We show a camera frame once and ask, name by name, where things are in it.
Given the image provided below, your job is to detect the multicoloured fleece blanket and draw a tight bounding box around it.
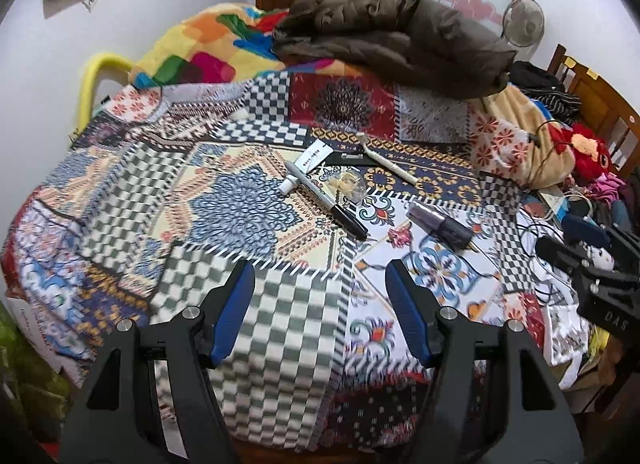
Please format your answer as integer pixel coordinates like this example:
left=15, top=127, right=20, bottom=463
left=129, top=3, right=337, bottom=90

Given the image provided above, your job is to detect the black grey marker pen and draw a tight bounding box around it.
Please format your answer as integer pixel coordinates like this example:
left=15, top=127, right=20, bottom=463
left=283, top=160, right=370, bottom=241

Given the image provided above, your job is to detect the white shopping bag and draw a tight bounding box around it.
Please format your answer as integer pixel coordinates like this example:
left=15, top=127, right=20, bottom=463
left=7, top=296, right=68, bottom=370

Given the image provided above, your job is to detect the patchwork printed blanket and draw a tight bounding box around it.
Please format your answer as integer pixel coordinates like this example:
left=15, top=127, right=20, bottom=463
left=0, top=69, right=597, bottom=451

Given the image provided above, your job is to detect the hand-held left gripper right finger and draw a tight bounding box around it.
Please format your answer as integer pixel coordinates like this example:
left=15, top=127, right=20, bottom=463
left=385, top=259, right=586, bottom=464

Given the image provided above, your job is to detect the white power strip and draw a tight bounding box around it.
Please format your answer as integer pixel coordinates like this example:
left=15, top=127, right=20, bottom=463
left=536, top=189, right=572, bottom=221

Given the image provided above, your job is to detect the white ribbed rod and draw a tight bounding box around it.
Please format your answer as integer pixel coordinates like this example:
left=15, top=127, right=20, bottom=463
left=356, top=134, right=417, bottom=186

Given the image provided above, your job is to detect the wooden bed headboard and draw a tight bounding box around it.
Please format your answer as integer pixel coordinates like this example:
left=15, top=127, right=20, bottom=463
left=547, top=44, right=640, bottom=181

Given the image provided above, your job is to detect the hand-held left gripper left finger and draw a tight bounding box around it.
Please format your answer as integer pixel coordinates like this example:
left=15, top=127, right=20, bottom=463
left=59, top=259, right=257, bottom=464

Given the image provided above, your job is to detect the clear plastic wrapper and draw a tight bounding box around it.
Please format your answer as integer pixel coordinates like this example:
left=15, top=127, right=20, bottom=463
left=320, top=169, right=369, bottom=205

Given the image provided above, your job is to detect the white standing fan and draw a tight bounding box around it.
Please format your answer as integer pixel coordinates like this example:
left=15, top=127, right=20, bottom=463
left=501, top=0, right=546, bottom=51

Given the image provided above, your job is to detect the pink clothing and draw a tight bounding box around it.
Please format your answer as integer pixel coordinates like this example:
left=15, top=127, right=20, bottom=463
left=584, top=171, right=637, bottom=206

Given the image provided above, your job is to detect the white squeeze tube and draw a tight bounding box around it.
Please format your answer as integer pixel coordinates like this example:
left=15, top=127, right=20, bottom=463
left=279, top=140, right=334, bottom=195

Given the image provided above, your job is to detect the purple black cylindrical bottle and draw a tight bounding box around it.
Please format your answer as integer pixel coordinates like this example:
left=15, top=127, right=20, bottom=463
left=405, top=201, right=474, bottom=251

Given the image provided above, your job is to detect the yellow foam tube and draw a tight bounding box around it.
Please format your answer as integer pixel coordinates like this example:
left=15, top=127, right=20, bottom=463
left=75, top=51, right=137, bottom=131

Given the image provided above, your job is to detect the black striped clothing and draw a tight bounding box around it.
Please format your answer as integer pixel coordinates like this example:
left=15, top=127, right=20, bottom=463
left=509, top=60, right=584, bottom=121

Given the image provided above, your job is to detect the green patterned box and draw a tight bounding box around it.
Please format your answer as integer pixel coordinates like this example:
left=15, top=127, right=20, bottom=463
left=0, top=304, right=71, bottom=425

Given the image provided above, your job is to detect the brown puffer jacket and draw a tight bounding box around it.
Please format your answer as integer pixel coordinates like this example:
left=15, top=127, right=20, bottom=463
left=271, top=0, right=519, bottom=98

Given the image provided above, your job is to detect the red plush toy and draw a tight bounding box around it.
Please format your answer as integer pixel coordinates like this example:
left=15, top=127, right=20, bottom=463
left=547, top=121, right=627, bottom=181

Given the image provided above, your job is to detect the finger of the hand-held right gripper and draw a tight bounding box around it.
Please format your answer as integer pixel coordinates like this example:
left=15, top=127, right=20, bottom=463
left=536, top=236, right=592, bottom=276
left=561, top=215, right=640, bottom=273

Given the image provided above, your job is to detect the black cable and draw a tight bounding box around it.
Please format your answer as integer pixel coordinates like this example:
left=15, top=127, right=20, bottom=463
left=519, top=119, right=577, bottom=190

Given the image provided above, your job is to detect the beige blanket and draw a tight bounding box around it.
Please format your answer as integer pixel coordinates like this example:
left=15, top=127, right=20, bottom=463
left=470, top=85, right=577, bottom=191

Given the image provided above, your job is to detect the small white-faced doll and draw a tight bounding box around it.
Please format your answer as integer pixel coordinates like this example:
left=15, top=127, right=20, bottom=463
left=584, top=243, right=617, bottom=271

